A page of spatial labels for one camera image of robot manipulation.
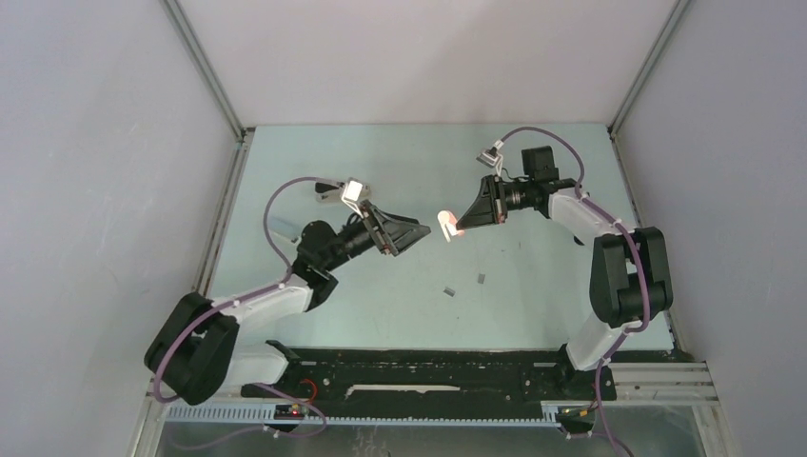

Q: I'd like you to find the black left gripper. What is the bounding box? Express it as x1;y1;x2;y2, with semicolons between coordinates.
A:
323;200;429;272

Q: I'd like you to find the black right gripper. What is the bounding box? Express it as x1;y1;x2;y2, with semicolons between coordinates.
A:
456;175;533;230

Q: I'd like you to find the beige and black large stapler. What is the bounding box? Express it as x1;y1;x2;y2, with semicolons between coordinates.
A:
314;181;345;204

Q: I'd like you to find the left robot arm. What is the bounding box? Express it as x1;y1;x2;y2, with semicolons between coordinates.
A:
144;200;431;406

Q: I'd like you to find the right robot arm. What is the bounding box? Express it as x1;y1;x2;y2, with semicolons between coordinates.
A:
438;142;673;398

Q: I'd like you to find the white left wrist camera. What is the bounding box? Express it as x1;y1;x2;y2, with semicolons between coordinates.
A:
340;178;371;219

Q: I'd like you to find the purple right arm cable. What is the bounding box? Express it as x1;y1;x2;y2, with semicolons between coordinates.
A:
491;127;654;457

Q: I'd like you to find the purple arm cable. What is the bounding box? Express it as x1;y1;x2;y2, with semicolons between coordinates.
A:
150;176;344;452
491;127;654;457

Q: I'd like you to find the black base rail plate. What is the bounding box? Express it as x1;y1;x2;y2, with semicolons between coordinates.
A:
274;348;617;421

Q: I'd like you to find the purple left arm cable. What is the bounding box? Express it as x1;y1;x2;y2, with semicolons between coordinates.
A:
150;176;344;452

